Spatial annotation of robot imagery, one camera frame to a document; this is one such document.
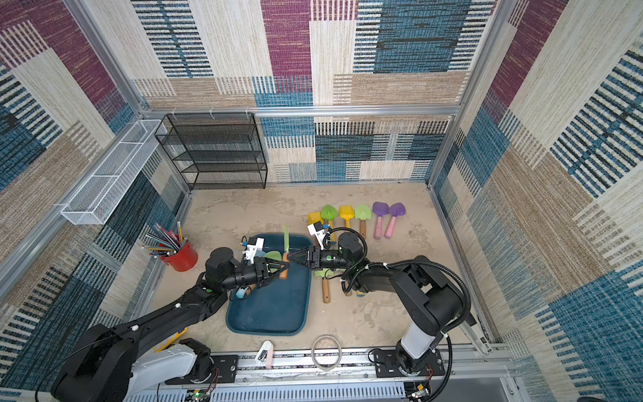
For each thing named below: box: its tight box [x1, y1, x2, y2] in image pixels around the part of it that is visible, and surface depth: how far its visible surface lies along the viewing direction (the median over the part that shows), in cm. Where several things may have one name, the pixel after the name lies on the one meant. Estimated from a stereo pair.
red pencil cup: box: [160, 240, 199, 273], surface depth 96 cm
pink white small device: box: [254, 340, 274, 370], surface depth 76 cm
